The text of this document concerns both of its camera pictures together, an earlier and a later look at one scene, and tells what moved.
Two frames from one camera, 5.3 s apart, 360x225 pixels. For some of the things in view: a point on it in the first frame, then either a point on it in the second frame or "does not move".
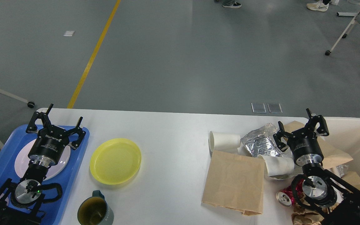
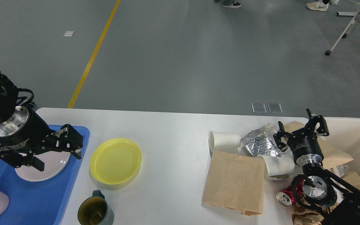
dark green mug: (95, 210) does not move
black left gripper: (51, 141) -> (13, 124)
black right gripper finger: (282, 133) does not move
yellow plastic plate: (115, 161) does not move
